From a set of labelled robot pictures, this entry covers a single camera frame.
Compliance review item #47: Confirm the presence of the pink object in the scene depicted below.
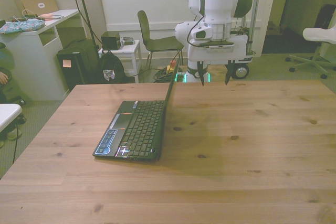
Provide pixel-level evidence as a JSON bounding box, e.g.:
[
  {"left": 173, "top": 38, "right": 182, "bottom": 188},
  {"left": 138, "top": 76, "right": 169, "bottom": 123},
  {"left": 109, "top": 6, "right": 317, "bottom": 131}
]
[{"left": 38, "top": 12, "right": 55, "bottom": 22}]

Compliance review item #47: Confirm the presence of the cardboard box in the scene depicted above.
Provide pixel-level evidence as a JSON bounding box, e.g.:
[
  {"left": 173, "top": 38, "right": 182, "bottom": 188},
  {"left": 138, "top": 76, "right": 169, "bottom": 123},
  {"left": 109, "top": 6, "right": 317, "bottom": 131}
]
[{"left": 13, "top": 0, "right": 59, "bottom": 17}]

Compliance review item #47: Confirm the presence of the white table edge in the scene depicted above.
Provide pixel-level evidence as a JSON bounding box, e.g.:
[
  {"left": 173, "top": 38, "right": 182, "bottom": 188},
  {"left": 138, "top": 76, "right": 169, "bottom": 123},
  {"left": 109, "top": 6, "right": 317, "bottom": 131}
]
[{"left": 0, "top": 103, "right": 23, "bottom": 132}]

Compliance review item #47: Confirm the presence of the black laptop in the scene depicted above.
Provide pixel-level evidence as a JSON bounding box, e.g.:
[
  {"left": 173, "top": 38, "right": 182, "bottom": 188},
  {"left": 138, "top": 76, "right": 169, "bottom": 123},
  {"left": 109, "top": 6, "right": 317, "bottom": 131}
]
[{"left": 92, "top": 57, "right": 181, "bottom": 162}]

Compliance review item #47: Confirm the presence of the small grey device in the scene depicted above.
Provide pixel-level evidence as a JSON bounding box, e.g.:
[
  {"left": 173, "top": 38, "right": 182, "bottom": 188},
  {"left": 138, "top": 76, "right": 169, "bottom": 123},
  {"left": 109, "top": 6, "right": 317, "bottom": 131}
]
[{"left": 120, "top": 36, "right": 135, "bottom": 47}]

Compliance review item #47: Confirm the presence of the black box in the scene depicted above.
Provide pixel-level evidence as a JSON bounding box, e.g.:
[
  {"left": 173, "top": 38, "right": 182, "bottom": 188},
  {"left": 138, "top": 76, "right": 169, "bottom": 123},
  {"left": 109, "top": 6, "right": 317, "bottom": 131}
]
[{"left": 100, "top": 31, "right": 121, "bottom": 51}]

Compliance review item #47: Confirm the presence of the red emergency stop button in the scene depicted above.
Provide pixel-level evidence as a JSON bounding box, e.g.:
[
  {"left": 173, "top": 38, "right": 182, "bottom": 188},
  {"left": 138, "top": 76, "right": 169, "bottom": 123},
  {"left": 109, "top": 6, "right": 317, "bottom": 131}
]
[{"left": 166, "top": 60, "right": 180, "bottom": 74}]

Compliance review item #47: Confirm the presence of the white cart wheel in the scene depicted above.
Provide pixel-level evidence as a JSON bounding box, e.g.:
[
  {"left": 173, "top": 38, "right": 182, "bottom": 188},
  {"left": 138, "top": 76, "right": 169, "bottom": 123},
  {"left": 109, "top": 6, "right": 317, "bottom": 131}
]
[{"left": 233, "top": 63, "right": 250, "bottom": 81}]

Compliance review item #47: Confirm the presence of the aluminium post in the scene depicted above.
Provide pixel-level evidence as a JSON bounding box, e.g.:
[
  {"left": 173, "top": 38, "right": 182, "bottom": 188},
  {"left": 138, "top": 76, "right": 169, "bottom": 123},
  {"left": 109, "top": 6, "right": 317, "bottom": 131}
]
[{"left": 247, "top": 0, "right": 264, "bottom": 52}]

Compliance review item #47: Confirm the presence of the black bag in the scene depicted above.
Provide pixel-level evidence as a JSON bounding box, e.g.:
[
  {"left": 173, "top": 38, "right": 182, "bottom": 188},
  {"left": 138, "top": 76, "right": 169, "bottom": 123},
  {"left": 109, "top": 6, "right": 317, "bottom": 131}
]
[{"left": 314, "top": 4, "right": 336, "bottom": 29}]

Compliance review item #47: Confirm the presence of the black backpack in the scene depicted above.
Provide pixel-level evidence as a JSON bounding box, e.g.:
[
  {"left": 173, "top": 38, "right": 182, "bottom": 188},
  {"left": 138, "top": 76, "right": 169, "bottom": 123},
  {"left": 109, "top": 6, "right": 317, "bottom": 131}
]
[{"left": 98, "top": 50, "right": 127, "bottom": 84}]

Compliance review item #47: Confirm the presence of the grey shoe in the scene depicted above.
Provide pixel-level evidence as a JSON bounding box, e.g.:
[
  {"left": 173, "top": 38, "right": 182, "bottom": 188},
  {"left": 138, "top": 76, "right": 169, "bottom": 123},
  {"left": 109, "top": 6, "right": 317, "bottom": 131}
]
[{"left": 6, "top": 129, "right": 23, "bottom": 141}]

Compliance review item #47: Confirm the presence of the small white side table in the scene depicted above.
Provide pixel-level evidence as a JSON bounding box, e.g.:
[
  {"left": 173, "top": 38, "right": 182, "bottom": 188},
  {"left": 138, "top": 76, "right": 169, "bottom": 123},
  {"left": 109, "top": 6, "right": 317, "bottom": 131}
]
[{"left": 98, "top": 39, "right": 143, "bottom": 84}]

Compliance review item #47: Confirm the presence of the black tripod stand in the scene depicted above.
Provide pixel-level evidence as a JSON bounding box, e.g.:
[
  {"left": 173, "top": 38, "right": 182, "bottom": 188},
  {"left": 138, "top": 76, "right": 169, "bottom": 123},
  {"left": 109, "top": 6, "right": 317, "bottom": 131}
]
[{"left": 61, "top": 0, "right": 105, "bottom": 83}]

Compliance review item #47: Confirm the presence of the black computer tower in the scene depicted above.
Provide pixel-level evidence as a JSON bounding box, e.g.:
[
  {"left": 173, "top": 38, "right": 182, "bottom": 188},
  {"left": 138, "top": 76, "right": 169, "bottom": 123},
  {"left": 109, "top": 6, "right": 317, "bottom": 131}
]
[{"left": 56, "top": 40, "right": 99, "bottom": 91}]

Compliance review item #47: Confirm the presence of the white desk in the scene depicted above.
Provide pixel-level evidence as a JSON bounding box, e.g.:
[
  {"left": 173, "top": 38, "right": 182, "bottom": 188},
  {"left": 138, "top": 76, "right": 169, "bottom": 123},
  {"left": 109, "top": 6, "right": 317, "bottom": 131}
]
[{"left": 0, "top": 8, "right": 88, "bottom": 102}]

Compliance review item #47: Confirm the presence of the dark green chair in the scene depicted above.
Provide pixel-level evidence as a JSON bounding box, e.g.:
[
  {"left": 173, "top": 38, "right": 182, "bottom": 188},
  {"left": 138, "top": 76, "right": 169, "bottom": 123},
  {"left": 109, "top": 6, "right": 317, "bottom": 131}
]
[{"left": 137, "top": 10, "right": 185, "bottom": 69}]

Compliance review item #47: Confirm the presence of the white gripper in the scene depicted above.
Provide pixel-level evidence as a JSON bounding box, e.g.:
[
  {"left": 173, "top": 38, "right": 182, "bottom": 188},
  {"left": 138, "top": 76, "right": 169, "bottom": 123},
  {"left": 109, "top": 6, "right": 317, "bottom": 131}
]
[{"left": 187, "top": 34, "right": 249, "bottom": 87}]

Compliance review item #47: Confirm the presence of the white office chair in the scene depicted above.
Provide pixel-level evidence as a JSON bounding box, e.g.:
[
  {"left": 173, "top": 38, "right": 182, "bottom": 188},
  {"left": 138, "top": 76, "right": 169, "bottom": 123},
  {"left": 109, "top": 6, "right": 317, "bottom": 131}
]
[{"left": 288, "top": 21, "right": 336, "bottom": 80}]

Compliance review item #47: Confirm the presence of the patterned blue cloth pouch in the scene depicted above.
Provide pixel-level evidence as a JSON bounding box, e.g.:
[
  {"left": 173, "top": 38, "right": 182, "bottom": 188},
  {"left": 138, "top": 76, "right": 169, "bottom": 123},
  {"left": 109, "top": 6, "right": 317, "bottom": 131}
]
[{"left": 0, "top": 17, "right": 46, "bottom": 36}]

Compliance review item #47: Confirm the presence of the black floor cable bundle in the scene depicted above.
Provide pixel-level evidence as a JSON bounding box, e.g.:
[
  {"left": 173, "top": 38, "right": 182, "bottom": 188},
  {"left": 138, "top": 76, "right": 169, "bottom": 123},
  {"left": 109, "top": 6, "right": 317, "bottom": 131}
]
[{"left": 151, "top": 67, "right": 174, "bottom": 83}]

